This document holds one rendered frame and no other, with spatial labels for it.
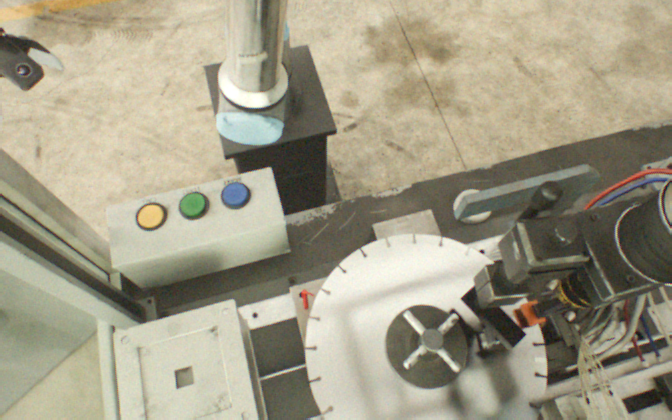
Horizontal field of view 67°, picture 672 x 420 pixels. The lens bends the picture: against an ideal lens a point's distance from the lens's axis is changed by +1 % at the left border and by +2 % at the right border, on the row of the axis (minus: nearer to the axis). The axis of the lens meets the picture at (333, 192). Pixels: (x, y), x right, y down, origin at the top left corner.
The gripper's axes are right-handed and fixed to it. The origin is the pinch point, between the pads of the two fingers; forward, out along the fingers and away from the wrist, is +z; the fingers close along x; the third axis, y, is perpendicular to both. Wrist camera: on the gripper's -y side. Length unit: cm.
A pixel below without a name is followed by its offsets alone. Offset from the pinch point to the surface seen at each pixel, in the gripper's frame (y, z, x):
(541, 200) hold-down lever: -79, -35, -11
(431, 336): -79, -9, -2
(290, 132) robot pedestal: -34.6, 16.3, -28.5
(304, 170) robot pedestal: -36, 34, -30
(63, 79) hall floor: 88, 91, -31
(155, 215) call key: -32.9, 0.8, 4.5
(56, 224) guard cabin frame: -29.2, -10.8, 14.7
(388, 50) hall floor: -12, 91, -121
